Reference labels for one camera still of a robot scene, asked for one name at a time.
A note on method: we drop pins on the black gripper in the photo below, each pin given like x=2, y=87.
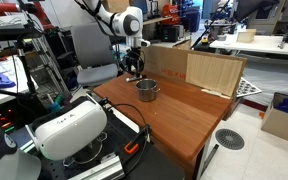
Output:
x=134, y=56

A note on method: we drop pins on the black white marker pen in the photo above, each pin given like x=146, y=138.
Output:
x=129, y=79

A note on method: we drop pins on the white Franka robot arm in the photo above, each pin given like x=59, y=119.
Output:
x=130, y=23

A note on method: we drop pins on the red robot arm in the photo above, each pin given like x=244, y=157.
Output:
x=4, y=6

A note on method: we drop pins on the small silver pot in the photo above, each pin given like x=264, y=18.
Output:
x=146, y=93

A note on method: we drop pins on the grey office chair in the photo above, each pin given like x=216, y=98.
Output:
x=90, y=46

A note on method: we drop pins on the black optical breadboard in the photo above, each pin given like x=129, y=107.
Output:
x=117, y=133

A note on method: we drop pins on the orange red machine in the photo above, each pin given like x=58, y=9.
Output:
x=170, y=11

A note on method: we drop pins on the brown cardboard box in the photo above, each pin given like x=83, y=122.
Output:
x=115, y=5

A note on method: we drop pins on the brown cardboard panel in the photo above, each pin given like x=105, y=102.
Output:
x=210, y=71

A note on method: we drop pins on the green plastic toy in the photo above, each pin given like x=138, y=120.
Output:
x=56, y=101

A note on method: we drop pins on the black slanted pole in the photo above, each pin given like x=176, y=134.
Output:
x=210, y=23

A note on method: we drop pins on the white VR headset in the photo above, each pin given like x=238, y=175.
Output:
x=70, y=130

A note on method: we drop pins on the metal shelf rack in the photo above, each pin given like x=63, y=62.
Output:
x=42, y=63

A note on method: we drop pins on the perforated metal plate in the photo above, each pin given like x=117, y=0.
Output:
x=247, y=88

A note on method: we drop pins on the small wooden box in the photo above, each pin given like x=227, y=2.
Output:
x=246, y=35

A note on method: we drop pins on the round floor drain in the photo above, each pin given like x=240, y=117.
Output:
x=230, y=139

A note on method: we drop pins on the black angled panel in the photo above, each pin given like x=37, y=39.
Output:
x=254, y=8

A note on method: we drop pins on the blue glove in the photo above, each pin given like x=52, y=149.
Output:
x=2, y=80

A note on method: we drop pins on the black controller box with lights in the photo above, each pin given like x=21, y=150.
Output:
x=4, y=121

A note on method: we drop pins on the open cardboard box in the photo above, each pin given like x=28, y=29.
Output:
x=280, y=128

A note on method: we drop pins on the aluminium extrusion rail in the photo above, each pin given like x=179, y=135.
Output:
x=100, y=170

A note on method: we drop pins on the black camera tripod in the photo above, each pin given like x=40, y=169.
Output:
x=25, y=70

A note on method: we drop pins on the grey table leg frame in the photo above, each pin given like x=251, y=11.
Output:
x=197, y=166

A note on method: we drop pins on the black stereo camera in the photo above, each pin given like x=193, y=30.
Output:
x=10, y=33

